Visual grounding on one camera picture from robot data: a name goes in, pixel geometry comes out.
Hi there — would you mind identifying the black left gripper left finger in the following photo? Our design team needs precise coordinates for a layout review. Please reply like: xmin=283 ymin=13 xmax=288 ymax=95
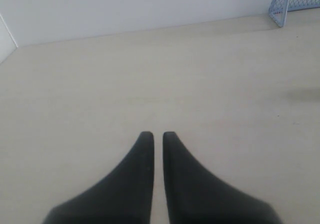
xmin=43 ymin=131 xmax=154 ymax=224

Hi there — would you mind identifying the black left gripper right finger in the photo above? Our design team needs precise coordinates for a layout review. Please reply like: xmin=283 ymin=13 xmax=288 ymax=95
xmin=162 ymin=131 xmax=280 ymax=224

